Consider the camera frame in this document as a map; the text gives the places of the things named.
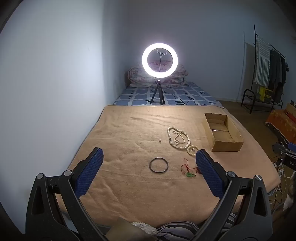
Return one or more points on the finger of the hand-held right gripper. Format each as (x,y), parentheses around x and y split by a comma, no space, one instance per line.
(291,147)
(278,148)

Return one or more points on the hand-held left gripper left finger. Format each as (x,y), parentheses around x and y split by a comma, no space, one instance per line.
(91,171)

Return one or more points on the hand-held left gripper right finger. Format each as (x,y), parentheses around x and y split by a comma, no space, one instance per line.
(208,171)

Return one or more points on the cardboard box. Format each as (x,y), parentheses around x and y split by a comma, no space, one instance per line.
(227,146)

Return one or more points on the orange cloth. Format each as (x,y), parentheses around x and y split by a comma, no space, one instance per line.
(279,120)

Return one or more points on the yellow box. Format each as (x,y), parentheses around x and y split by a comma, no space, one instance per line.
(266,93)

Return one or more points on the tan blanket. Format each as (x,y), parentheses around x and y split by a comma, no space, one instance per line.
(129,129)

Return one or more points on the black bangle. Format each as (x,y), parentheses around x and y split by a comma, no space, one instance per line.
(150,165)

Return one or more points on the black shoe rack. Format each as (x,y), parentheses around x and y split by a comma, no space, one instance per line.
(245,91)

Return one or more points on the person's striped pants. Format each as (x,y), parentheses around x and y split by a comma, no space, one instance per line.
(175,229)

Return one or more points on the brown cardboard piece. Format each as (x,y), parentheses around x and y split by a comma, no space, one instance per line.
(122,230)

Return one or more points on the white knitted cloth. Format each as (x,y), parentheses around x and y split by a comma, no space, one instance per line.
(143,228)

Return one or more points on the dark hanging clothes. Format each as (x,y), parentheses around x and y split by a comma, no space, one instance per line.
(276,69)

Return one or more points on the blue checked bedsheet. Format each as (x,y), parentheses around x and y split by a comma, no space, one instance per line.
(185,92)

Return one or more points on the white striped towel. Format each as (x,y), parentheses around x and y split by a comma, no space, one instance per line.
(262,60)

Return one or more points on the black tripod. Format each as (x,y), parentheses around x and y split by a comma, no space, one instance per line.
(158,89)

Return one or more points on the folded floral quilt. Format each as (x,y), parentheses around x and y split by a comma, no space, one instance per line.
(136,76)

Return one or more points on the black clothes rack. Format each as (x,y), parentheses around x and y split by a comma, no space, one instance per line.
(256,39)

